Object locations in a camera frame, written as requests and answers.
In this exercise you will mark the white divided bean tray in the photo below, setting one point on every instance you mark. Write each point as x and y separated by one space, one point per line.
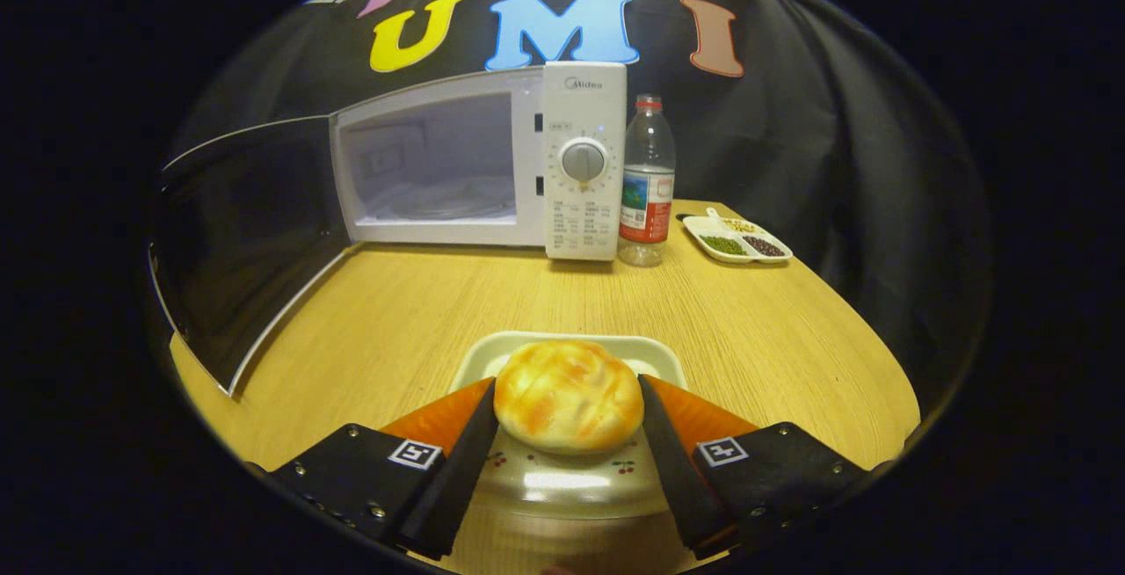
725 245

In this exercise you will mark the white microwave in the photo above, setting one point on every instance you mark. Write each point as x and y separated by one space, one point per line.
584 206

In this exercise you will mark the golden round bun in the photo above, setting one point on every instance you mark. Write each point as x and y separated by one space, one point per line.
567 399

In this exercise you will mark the clear plastic water bottle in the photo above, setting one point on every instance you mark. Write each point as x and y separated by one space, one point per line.
646 206

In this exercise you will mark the cream rectangular plate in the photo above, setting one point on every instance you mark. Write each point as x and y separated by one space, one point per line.
571 487

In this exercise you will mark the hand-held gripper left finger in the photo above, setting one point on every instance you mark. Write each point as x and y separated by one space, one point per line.
457 487

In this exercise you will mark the black backdrop cloth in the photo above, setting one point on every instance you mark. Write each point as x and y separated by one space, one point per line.
835 162

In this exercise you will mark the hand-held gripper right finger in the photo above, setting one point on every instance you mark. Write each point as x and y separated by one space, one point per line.
677 478

